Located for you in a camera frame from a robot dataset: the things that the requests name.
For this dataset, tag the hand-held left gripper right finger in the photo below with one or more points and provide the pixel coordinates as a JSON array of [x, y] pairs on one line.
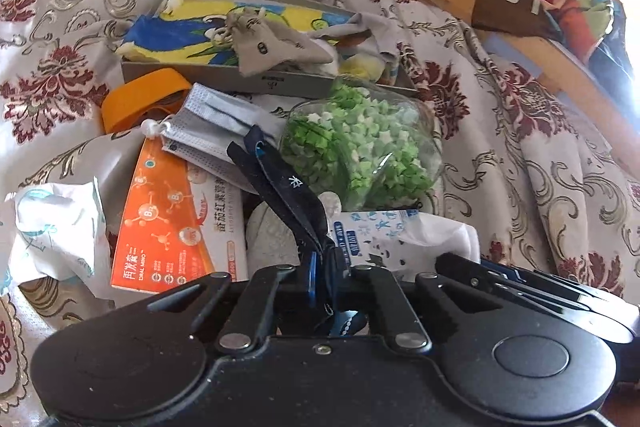
[[335, 282]]

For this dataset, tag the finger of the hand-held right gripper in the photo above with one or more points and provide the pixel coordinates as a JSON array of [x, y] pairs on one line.
[[500, 289], [540, 279]]

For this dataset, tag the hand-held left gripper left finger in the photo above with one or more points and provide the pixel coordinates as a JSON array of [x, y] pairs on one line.
[[310, 282]]

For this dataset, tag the grey face mask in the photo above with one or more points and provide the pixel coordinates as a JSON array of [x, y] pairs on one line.
[[215, 127]]

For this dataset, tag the grey shallow box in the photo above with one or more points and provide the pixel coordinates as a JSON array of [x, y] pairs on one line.
[[250, 82]]

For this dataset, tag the grey cloth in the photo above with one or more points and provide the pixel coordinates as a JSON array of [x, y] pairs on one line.
[[360, 29]]

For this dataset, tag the white tissue packet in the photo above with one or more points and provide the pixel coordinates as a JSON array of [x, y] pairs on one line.
[[55, 227]]

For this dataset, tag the white and blue milk carton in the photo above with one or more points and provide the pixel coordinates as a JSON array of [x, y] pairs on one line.
[[370, 237]]

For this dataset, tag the bag of green paper stars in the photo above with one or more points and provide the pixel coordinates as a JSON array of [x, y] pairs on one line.
[[360, 147]]

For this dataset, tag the floral bedspread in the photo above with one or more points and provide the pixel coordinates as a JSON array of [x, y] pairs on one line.
[[500, 132]]

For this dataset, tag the orange and white carton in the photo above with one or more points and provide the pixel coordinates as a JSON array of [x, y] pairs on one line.
[[160, 217]]

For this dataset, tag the multicoloured printed cloth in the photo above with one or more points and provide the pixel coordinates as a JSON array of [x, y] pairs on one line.
[[580, 17]]

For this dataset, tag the brown cloth with white print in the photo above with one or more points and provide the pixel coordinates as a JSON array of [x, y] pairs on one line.
[[505, 12]]

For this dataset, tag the yellow and blue cartoon towel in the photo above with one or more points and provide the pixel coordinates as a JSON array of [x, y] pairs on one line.
[[165, 37]]

